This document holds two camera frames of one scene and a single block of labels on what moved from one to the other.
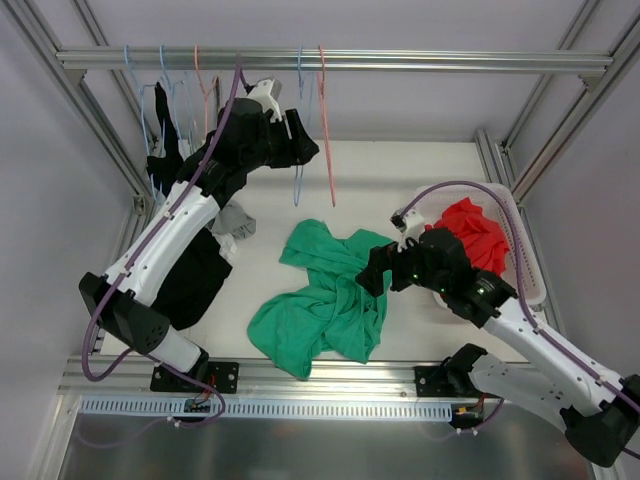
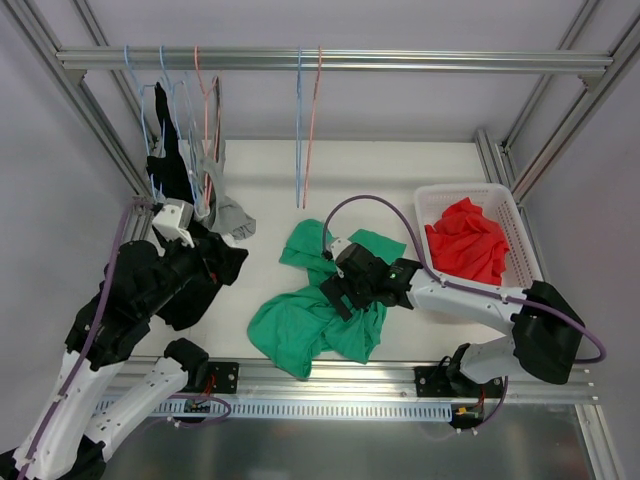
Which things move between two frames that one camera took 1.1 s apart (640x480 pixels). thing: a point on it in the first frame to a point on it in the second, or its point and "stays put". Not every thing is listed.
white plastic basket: x=524 y=269 stays put
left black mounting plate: x=207 y=377 stays put
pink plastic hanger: x=321 y=73 to x=313 y=127
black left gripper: x=288 y=142 to x=211 y=259
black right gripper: x=395 y=267 to x=338 y=294
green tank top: x=332 y=312 stays put
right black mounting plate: x=433 y=381 stays put
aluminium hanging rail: x=330 y=59 stays put
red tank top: x=482 y=236 stays put
